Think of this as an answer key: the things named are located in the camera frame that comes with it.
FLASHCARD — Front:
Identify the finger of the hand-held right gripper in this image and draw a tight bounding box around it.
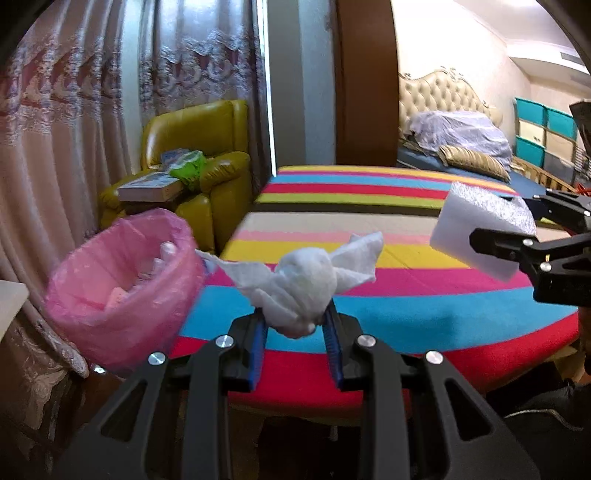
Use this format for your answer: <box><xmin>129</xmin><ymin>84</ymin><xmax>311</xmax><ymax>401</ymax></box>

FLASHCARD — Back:
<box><xmin>468</xmin><ymin>227</ymin><xmax>591</xmax><ymax>306</ymax></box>
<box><xmin>531</xmin><ymin>190</ymin><xmax>591</xmax><ymax>234</ymax></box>

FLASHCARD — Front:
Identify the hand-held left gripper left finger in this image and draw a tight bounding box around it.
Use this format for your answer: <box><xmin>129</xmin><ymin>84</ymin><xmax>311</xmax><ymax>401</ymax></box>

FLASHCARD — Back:
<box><xmin>60</xmin><ymin>307</ymin><xmax>269</xmax><ymax>480</ymax></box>

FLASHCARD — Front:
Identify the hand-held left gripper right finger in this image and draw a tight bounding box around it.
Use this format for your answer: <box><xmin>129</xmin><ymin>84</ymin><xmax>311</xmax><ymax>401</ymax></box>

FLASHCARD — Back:
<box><xmin>323</xmin><ymin>302</ymin><xmax>541</xmax><ymax>480</ymax></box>

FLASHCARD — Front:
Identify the white paper ball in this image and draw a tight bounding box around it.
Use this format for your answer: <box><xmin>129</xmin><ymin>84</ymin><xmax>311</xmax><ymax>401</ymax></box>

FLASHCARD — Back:
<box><xmin>196</xmin><ymin>231</ymin><xmax>385</xmax><ymax>340</ymax></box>

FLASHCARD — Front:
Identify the white foam block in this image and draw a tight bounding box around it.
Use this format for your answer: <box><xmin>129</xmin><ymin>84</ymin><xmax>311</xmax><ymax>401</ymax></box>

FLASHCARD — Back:
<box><xmin>429</xmin><ymin>181</ymin><xmax>539</xmax><ymax>283</ymax></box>

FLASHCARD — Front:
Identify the pink lined trash bin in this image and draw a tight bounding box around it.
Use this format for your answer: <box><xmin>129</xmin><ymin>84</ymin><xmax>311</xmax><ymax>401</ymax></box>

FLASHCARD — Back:
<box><xmin>44</xmin><ymin>208</ymin><xmax>206</xmax><ymax>377</ymax></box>

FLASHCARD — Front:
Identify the person's right forearm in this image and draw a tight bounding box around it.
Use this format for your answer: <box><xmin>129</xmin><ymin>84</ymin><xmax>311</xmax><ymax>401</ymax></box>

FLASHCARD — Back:
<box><xmin>575</xmin><ymin>309</ymin><xmax>591</xmax><ymax>386</ymax></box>

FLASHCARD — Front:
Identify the clear grey storage box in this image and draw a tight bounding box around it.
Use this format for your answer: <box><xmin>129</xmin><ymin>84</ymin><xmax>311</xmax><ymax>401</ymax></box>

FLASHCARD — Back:
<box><xmin>544</xmin><ymin>152</ymin><xmax>575</xmax><ymax>178</ymax></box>

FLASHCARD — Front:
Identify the black white checkered bag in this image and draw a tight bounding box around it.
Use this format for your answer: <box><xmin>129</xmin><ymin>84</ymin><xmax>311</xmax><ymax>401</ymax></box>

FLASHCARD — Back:
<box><xmin>573</xmin><ymin>148</ymin><xmax>591</xmax><ymax>183</ymax></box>

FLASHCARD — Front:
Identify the beige storage box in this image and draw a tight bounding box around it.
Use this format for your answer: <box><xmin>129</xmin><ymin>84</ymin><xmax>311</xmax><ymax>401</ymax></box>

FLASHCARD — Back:
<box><xmin>545</xmin><ymin>129</ymin><xmax>575</xmax><ymax>160</ymax></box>
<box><xmin>518</xmin><ymin>119</ymin><xmax>548</xmax><ymax>144</ymax></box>

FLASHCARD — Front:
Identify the teal storage box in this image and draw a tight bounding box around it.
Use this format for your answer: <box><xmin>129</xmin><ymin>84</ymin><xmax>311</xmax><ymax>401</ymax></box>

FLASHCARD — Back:
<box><xmin>515</xmin><ymin>136</ymin><xmax>548</xmax><ymax>164</ymax></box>
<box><xmin>515</xmin><ymin>97</ymin><xmax>548</xmax><ymax>121</ymax></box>
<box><xmin>545</xmin><ymin>105</ymin><xmax>578</xmax><ymax>139</ymax></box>

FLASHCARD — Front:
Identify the gold striped pillow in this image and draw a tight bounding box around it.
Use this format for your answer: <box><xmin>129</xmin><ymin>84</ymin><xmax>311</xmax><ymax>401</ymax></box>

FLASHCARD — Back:
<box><xmin>438</xmin><ymin>144</ymin><xmax>511</xmax><ymax>182</ymax></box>

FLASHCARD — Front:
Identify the pale blue striped duvet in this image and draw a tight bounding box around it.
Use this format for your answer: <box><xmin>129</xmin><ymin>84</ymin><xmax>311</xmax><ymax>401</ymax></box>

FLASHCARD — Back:
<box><xmin>406</xmin><ymin>110</ymin><xmax>513</xmax><ymax>172</ymax></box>

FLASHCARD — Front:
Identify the ceiling air vent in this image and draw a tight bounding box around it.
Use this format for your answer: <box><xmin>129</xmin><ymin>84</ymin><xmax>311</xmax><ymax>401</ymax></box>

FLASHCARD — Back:
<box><xmin>558</xmin><ymin>51</ymin><xmax>591</xmax><ymax>72</ymax></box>

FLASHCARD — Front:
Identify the person's dark clothing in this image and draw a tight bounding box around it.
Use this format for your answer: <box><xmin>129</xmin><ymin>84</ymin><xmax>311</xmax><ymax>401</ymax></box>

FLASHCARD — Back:
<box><xmin>489</xmin><ymin>364</ymin><xmax>591</xmax><ymax>480</ymax></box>

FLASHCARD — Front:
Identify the blue bed mattress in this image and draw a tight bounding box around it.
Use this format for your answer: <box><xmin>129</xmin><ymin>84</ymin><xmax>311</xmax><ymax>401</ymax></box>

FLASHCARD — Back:
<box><xmin>397</xmin><ymin>148</ymin><xmax>568</xmax><ymax>195</ymax></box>

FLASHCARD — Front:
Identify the beige tufted headboard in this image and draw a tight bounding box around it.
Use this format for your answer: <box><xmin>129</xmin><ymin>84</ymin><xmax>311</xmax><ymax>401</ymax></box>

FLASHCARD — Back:
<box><xmin>398</xmin><ymin>67</ymin><xmax>503</xmax><ymax>134</ymax></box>

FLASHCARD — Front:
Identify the green plastic bag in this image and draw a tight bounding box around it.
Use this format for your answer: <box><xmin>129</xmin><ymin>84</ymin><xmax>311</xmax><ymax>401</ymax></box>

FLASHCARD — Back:
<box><xmin>168</xmin><ymin>150</ymin><xmax>206</xmax><ymax>190</ymax></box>

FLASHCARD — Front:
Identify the flat printed cardboard box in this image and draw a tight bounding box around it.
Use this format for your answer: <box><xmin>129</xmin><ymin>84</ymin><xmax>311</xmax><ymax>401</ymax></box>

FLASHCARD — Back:
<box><xmin>117</xmin><ymin>172</ymin><xmax>185</xmax><ymax>202</ymax></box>

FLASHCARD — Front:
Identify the brown wooden door panel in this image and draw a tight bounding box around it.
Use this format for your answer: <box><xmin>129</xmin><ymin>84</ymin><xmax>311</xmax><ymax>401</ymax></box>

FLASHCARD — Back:
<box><xmin>335</xmin><ymin>0</ymin><xmax>400</xmax><ymax>168</ymax></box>

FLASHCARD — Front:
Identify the yellow leather armchair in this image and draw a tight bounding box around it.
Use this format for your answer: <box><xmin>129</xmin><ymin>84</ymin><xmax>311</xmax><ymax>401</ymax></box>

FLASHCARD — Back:
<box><xmin>99</xmin><ymin>99</ymin><xmax>252</xmax><ymax>252</ymax></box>

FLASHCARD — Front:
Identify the pink lace curtain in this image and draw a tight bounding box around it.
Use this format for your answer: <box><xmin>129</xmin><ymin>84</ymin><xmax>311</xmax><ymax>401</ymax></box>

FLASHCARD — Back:
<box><xmin>0</xmin><ymin>0</ymin><xmax>155</xmax><ymax>467</ymax></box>
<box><xmin>139</xmin><ymin>0</ymin><xmax>273</xmax><ymax>185</ymax></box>

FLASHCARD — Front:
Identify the wooden crib rail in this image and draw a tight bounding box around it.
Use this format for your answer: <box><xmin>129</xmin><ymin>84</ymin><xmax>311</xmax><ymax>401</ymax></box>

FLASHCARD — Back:
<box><xmin>510</xmin><ymin>156</ymin><xmax>583</xmax><ymax>192</ymax></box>

